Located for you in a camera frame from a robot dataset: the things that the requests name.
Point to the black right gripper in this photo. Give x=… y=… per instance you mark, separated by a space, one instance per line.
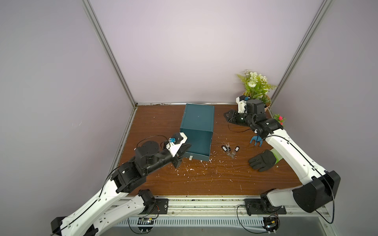
x=236 y=117

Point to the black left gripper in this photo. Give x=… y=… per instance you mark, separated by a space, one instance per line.
x=181 y=152

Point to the teal drawer cabinet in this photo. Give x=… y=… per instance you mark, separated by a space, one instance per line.
x=198 y=117

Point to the silver keys black tag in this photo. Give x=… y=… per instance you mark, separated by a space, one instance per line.
x=234 y=151
x=226 y=148

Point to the teal drawer tray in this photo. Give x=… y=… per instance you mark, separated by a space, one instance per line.
x=201 y=144

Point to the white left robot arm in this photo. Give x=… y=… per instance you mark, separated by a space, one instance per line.
x=98 y=214

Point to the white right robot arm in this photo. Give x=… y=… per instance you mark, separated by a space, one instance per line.
x=318 y=186

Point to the beige ribbed flower pot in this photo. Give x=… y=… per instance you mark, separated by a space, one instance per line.
x=267 y=102

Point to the green plant white flowers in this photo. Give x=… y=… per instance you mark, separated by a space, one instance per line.
x=256 y=85

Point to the small white pot pink flowers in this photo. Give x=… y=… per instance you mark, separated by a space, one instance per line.
x=280 y=119

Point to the black green work glove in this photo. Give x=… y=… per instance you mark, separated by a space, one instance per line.
x=265 y=161

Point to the left small circuit board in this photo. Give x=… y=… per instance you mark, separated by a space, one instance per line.
x=145 y=225

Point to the small circuit board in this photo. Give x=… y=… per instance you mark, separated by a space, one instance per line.
x=271 y=223
x=145 y=225

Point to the right small circuit board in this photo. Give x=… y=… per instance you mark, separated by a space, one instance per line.
x=271 y=223

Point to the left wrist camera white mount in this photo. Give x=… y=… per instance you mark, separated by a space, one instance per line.
x=175 y=142

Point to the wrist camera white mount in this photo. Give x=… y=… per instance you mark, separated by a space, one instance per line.
x=242 y=103
x=175 y=142

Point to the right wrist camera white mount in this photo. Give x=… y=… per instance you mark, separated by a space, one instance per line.
x=242 y=103

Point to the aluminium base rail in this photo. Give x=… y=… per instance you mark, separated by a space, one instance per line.
x=215 y=206

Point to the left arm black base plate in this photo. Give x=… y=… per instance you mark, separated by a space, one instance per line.
x=158 y=206

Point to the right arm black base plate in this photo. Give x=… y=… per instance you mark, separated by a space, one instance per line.
x=260 y=206

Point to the aluminium corner post right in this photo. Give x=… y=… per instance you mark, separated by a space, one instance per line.
x=313 y=27

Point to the aluminium corner post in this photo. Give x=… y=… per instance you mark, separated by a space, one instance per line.
x=313 y=27
x=107 y=48

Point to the aluminium corner post left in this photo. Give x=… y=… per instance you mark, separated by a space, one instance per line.
x=107 y=48

